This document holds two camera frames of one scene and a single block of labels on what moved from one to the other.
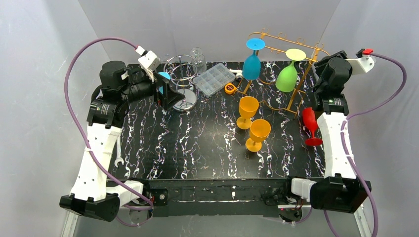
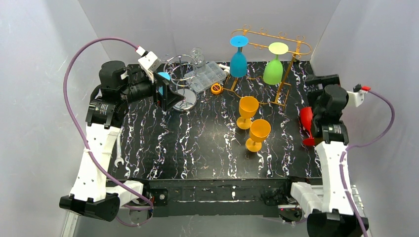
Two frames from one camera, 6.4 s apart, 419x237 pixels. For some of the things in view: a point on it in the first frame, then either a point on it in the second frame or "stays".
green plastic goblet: (286, 78) -> (273, 71)
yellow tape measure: (230, 88) -> (216, 88)
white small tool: (239, 74) -> (227, 68)
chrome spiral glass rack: (182, 69) stays
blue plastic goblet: (165, 75) stays
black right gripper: (318, 95) -> (313, 122)
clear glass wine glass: (199, 64) stays
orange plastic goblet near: (260, 130) stays
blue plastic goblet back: (251, 64) -> (238, 63)
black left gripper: (160, 90) stays
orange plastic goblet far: (248, 107) stays
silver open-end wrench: (118, 158) stays
